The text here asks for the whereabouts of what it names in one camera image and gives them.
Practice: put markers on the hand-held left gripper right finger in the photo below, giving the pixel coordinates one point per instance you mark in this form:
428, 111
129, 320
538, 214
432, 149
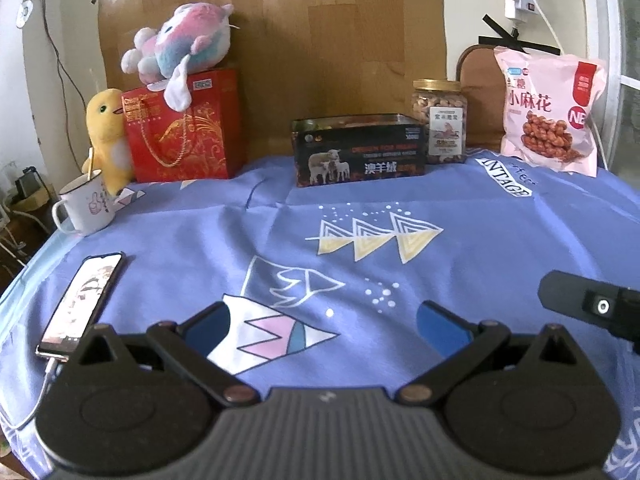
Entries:
440, 322

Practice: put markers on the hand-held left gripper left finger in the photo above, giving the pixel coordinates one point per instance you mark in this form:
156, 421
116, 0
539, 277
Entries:
210, 325

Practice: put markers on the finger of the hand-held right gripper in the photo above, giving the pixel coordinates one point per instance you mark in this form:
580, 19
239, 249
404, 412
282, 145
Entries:
560, 291

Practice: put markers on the black tin box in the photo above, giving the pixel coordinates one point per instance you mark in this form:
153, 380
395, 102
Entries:
360, 155

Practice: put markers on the blue printed tablecloth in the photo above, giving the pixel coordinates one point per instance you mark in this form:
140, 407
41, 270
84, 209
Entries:
200, 220

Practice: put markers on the smartphone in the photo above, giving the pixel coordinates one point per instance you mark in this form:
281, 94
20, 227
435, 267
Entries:
80, 300

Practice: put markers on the white enamel mug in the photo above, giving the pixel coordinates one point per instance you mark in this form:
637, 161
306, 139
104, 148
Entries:
90, 205

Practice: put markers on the pink snack bag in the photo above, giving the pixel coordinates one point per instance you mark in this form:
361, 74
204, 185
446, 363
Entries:
545, 110

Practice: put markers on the red gift box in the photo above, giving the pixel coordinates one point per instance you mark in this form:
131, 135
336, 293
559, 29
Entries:
200, 130

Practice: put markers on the clear nut jar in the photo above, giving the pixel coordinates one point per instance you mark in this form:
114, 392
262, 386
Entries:
440, 125

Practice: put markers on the brown chair back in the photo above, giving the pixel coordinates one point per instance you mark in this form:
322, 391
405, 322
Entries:
480, 100

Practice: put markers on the yellow duck plush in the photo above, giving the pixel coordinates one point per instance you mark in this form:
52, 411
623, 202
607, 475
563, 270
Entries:
105, 130

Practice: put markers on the black tape strip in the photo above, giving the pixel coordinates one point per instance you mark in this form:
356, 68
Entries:
520, 44
500, 25

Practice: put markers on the pastel plush toy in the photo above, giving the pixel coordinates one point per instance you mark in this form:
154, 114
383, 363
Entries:
185, 40

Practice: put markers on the wood grain board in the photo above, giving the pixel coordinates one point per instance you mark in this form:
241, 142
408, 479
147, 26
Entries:
325, 35

